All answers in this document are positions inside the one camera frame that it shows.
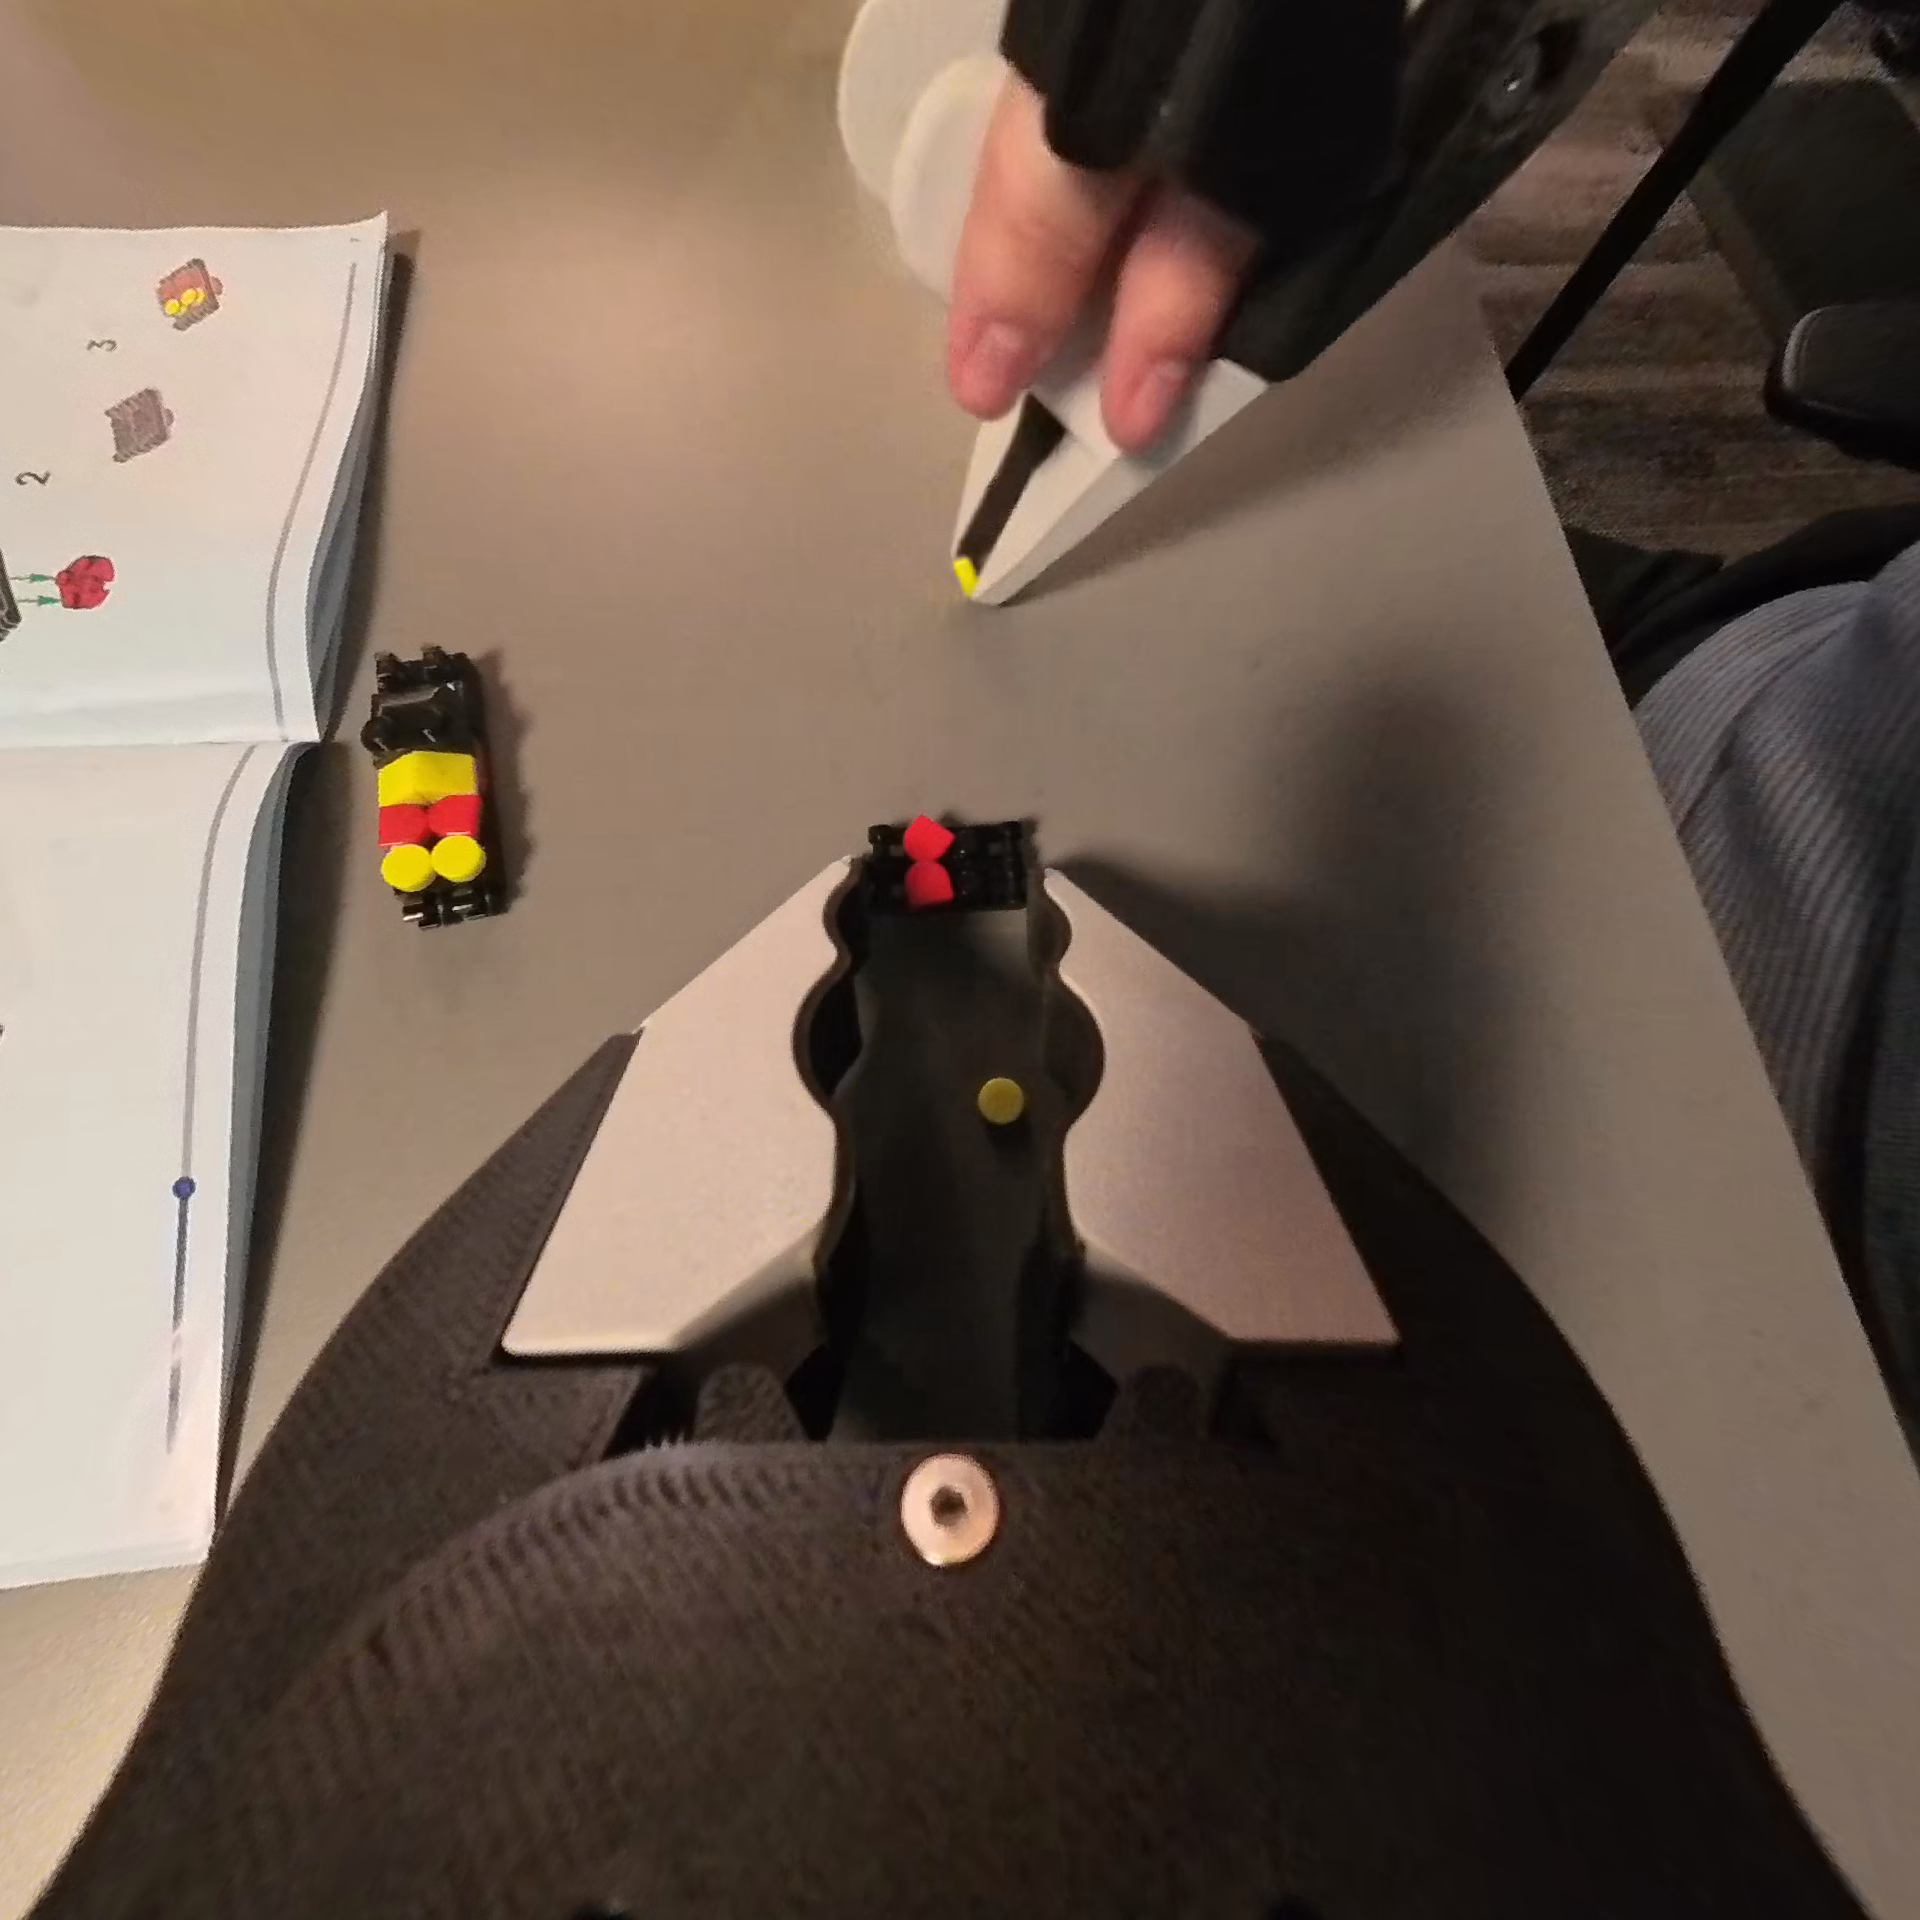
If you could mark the white instruction booklet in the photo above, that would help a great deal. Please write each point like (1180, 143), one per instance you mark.
(148, 599)

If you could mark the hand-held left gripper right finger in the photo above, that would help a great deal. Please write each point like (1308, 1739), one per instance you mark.
(1231, 1185)

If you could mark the black office chair base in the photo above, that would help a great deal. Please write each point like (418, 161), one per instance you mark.
(1845, 375)

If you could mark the black lego plate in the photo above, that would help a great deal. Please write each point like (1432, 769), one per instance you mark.
(991, 874)

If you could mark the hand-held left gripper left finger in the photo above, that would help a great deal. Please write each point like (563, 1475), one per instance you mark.
(675, 1185)

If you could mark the person's clothed body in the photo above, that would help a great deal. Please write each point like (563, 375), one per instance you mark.
(1800, 901)

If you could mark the black yellow red lego model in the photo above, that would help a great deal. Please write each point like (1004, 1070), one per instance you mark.
(427, 781)

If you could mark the person's right hand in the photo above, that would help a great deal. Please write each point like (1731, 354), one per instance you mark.
(1050, 254)

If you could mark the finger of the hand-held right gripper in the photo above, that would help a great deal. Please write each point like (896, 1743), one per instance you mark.
(985, 473)
(1109, 495)

